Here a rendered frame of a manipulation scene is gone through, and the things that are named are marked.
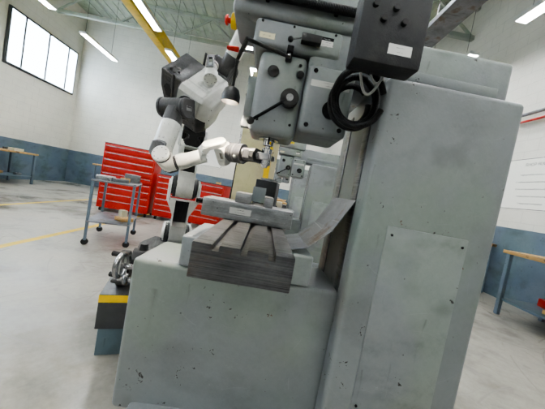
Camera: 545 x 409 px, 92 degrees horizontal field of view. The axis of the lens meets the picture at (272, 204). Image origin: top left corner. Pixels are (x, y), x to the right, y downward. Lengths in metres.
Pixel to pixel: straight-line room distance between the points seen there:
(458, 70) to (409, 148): 0.43
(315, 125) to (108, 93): 11.42
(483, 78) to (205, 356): 1.53
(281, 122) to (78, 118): 11.74
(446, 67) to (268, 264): 1.05
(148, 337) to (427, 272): 1.07
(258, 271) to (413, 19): 0.82
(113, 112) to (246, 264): 11.50
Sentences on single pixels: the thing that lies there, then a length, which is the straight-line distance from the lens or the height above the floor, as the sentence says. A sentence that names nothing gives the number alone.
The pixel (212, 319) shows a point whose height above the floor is 0.57.
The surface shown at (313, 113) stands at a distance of 1.07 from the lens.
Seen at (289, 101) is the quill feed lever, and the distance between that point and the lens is 1.06.
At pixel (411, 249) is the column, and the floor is 0.98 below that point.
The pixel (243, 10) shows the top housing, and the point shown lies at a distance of 1.21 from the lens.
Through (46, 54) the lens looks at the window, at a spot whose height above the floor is 3.96.
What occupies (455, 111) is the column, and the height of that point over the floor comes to 1.48.
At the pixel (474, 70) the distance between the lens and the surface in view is 1.39.
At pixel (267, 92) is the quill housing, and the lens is 1.10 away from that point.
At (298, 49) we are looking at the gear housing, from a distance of 1.15.
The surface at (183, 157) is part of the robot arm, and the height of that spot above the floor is 1.17.
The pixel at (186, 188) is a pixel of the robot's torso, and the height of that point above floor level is 1.01.
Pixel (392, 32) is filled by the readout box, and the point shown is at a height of 1.61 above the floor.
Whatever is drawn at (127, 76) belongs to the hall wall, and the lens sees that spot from 12.09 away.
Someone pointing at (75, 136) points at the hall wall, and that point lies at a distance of 12.54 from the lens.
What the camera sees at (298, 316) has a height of 0.64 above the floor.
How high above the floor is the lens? 1.10
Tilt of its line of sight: 3 degrees down
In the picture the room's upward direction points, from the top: 10 degrees clockwise
